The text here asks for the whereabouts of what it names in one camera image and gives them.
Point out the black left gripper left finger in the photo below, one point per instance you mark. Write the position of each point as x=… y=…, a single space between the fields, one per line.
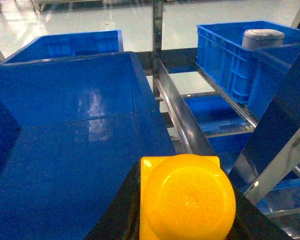
x=121 y=220

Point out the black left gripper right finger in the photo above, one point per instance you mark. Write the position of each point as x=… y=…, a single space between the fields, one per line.
x=251 y=224

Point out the yellow toy building block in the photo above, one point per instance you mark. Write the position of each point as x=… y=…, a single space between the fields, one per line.
x=185 y=197

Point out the large blue bin upper left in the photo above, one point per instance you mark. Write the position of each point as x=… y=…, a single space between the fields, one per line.
x=65 y=140

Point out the large blue bin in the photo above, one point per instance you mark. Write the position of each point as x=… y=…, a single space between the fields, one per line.
x=65 y=140
x=273 y=64

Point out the large blue bin upper right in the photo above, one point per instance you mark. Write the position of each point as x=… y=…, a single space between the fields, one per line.
x=273 y=64

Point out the blue bin rear right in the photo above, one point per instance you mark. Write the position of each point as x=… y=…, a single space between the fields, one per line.
x=221 y=56

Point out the blue bin rear left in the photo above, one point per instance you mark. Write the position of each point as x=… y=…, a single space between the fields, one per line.
x=68 y=45

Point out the stainless steel rack frame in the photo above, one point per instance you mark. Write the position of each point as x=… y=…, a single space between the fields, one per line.
x=180 y=112

